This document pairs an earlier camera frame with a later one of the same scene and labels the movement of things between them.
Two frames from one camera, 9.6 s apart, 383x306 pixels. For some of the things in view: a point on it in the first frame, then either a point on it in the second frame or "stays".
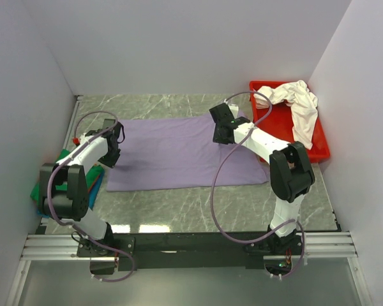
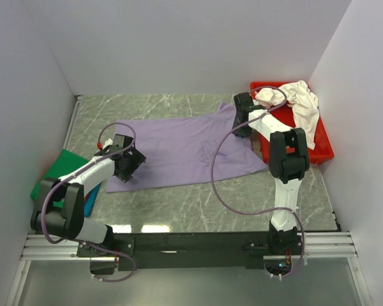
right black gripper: [216, 138] to [235, 130]
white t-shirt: [303, 106] stays
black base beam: [190, 250] stays
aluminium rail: [63, 247] stays
